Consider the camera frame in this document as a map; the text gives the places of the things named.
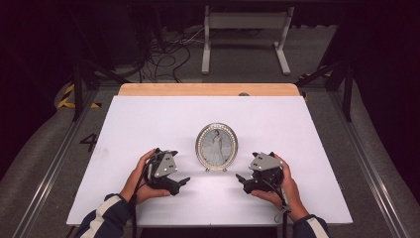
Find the person's right hand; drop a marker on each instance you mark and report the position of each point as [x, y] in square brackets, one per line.
[290, 195]

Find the black metal stand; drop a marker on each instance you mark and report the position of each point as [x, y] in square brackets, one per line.
[78, 86]
[346, 89]

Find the yellow black floor tape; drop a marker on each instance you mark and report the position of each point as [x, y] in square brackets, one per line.
[67, 95]

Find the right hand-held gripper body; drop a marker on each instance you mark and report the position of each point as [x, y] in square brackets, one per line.
[265, 168]

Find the person's left hand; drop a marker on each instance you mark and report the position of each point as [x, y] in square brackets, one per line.
[135, 185]

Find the aluminium floor rail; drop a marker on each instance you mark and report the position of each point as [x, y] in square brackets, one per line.
[369, 172]
[49, 172]

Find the oval silver photo frame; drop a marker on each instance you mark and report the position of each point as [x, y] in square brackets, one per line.
[216, 147]

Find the white metal stand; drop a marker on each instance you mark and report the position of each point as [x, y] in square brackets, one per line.
[246, 21]

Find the white board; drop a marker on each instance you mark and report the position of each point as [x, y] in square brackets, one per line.
[264, 139]

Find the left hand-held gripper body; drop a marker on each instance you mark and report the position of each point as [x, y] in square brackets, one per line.
[163, 167]

